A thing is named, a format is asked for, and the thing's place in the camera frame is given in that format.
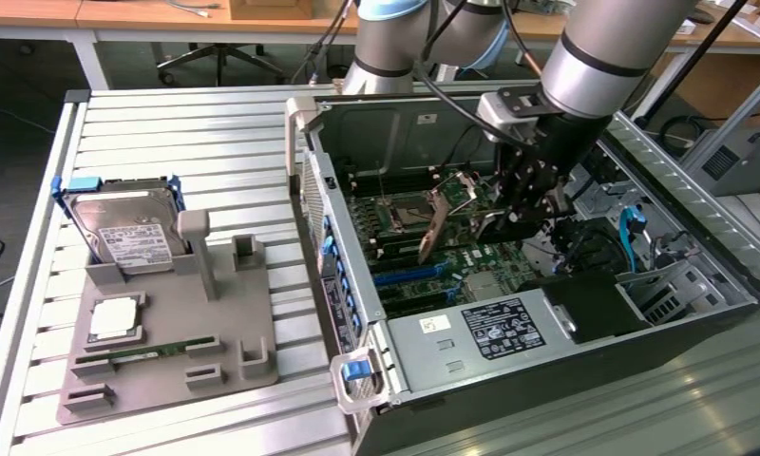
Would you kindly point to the green graphics card black fan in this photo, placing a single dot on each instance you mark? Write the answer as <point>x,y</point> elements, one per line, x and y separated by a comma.
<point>514,230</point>

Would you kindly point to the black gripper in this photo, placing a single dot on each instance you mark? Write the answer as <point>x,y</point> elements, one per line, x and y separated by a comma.
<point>570,138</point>

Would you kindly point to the black office chair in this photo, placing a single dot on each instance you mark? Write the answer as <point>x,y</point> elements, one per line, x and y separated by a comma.
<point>219,57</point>

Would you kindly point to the grey power supply unit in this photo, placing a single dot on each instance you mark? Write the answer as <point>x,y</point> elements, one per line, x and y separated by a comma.
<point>418,361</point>

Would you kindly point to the green motherboard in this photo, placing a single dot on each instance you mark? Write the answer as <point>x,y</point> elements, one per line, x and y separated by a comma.
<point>507,266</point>

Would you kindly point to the CPU socket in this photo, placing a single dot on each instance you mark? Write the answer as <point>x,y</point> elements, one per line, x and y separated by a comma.
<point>409,216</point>

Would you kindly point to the grey computer tower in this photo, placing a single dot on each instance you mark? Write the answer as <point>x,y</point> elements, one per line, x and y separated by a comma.
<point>754,166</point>

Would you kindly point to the silver CPU chip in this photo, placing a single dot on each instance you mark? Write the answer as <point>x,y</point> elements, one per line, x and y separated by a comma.
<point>114,318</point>

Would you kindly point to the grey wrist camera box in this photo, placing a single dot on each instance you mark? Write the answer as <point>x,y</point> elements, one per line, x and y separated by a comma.
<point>501,119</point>

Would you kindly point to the black tripod pole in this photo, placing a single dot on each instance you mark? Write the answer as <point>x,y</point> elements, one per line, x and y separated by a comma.
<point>689,62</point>

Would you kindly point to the green RAM stick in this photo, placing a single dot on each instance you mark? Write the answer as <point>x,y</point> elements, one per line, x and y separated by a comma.
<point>146,355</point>

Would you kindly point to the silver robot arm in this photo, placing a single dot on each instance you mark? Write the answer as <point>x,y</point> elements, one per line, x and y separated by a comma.
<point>596,62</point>

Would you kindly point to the metal socket cover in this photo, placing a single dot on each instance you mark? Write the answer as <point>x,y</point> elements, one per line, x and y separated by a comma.
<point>466,192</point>

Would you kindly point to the silver chipset heatsink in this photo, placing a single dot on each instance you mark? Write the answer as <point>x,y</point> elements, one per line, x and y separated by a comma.
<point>483,286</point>

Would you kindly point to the grey parts rack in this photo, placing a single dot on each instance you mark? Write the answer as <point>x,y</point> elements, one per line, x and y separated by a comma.
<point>165,304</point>

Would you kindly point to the dark RAM stick white label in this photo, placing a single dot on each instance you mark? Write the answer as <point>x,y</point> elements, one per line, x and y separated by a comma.
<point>399,248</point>

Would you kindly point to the blue expansion slot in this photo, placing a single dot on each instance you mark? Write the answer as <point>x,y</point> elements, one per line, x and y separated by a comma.
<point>413,274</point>

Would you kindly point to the hard disk with blue bracket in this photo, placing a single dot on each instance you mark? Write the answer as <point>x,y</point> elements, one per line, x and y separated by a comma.
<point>134,228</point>

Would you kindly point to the black round desk item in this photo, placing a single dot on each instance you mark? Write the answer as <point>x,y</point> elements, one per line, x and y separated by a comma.
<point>704,16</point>

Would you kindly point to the black open PC case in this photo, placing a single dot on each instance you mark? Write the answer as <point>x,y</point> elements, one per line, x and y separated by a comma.
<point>545,394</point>

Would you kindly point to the wooden desk white frame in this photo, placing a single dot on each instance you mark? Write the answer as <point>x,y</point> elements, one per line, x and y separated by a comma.
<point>134,21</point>
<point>729,45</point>

